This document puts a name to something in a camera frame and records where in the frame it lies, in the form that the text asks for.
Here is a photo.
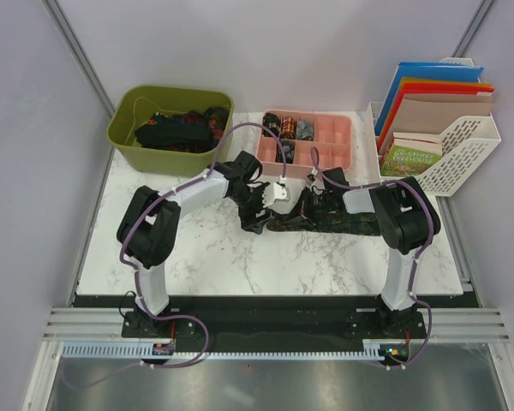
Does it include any white perforated file holder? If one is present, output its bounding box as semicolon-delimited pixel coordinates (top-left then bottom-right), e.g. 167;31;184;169
363;57;501;197

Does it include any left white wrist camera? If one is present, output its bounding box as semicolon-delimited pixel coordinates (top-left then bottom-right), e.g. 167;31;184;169
263;182;290;207

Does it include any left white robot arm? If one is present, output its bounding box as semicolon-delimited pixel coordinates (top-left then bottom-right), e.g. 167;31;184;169
117;151;273;337

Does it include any pink compartment organizer tray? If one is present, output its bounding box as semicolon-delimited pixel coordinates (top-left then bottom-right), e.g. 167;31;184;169
256;110;353;179

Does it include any orange folder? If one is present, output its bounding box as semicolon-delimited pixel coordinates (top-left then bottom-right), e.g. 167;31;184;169
375;77;495;138

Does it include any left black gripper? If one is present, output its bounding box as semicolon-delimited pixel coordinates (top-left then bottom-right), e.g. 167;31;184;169
230;182;273;235

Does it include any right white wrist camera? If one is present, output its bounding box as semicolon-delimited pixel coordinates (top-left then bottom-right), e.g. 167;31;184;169
305;169;323;190

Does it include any green treehouse book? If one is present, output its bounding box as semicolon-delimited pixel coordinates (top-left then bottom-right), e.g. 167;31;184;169
380;132;443;177

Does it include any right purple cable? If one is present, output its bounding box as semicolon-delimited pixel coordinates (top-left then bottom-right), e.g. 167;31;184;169
309;146;437;372

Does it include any white slotted cable duct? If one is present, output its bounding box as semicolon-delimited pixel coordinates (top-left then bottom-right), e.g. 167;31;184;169
61;342;395;360

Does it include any red folder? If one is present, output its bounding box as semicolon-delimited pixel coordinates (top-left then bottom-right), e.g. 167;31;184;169
376;79;494;154

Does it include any olive green plastic bin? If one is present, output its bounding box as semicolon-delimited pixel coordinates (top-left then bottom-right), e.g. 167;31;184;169
107;85;234;176

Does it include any rolled dark patterned tie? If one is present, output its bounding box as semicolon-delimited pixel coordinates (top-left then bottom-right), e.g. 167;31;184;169
262;112;282;138

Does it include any purple cable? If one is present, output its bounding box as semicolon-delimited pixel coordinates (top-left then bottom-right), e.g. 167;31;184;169
60;122;289;390
309;146;437;372

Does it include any blue folder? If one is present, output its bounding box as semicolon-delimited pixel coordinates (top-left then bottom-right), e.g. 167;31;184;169
374;62;484;135

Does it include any dark green leaf-patterned tie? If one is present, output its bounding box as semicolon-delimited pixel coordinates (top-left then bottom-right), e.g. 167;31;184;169
266;213;381;236

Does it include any rolled red orange tie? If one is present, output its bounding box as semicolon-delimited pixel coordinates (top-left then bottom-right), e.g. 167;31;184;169
280;116;298;140

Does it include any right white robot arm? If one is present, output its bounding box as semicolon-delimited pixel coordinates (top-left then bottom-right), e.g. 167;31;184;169
294;169;441;337

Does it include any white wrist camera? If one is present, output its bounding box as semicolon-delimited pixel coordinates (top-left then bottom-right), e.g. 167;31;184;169
305;169;323;190
263;182;290;207

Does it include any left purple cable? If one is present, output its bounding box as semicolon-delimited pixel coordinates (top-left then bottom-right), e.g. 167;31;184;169
60;122;289;390

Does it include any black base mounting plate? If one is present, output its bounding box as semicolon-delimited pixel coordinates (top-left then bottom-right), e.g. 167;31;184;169
70;294;481;353

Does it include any beige folder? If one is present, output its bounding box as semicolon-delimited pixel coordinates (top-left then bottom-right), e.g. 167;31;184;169
377;92;494;155

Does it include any rolled dark blue tie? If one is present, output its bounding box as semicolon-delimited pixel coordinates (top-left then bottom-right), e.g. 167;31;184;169
276;139;296;164

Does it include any pile of dark ties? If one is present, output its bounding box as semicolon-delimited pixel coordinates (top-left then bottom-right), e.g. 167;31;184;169
134;106;230;153

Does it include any aluminium frame rail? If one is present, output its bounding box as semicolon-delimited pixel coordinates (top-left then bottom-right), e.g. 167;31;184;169
44;308;509;343

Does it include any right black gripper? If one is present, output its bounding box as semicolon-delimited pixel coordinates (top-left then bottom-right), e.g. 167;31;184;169
283;188;332;226

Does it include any rolled grey tie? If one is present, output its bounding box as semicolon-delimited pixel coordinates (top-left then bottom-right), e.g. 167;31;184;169
296;120;314;141

